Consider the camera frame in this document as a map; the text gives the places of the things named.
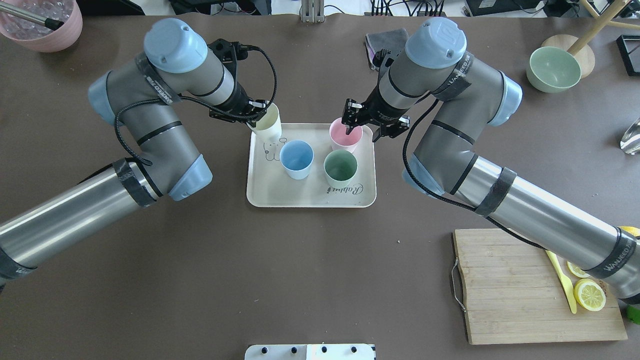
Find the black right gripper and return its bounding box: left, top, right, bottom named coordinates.
left=341, top=86, right=410, bottom=142

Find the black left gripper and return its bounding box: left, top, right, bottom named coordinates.
left=209, top=83, right=269, bottom=126

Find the pink cup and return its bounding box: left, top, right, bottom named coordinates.
left=329, top=117, right=364, bottom=153

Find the cream cup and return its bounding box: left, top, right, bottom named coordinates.
left=247, top=103, right=282, bottom=144

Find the green cup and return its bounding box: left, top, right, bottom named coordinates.
left=323, top=149, right=358, bottom=189

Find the blue cup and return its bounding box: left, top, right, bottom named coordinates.
left=279, top=140, right=314, bottom=180

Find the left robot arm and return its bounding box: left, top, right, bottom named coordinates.
left=1, top=18, right=273, bottom=286

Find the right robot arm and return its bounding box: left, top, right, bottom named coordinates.
left=342, top=17, right=640, bottom=307

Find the beige rabbit tray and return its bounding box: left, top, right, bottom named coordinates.
left=246, top=123, right=377, bottom=208

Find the grey folded cloth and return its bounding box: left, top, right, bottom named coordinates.
left=365, top=28, right=409, bottom=71

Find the green bowl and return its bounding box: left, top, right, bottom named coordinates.
left=526, top=47, right=582, bottom=94

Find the metal muddler in bowl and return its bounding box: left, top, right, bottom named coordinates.
left=0, top=1, right=65, bottom=31

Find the pink bowl with ice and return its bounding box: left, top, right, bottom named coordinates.
left=0, top=0, right=83, bottom=53

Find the wooden cup tree stand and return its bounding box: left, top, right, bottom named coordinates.
left=541, top=0, right=639, bottom=79

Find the wooden cutting board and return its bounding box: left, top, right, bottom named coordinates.
left=452, top=228, right=627, bottom=346

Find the yellow plastic knife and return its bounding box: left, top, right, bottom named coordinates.
left=545, top=250, right=578, bottom=314

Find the metal scoop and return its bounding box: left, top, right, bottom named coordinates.
left=619, top=118, right=640, bottom=155

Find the yellow lemon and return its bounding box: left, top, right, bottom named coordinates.
left=618, top=225, right=640, bottom=239

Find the green lime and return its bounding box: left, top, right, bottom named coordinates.
left=625, top=304, right=640, bottom=326

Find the aluminium frame post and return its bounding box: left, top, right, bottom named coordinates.
left=300, top=0, right=325, bottom=23

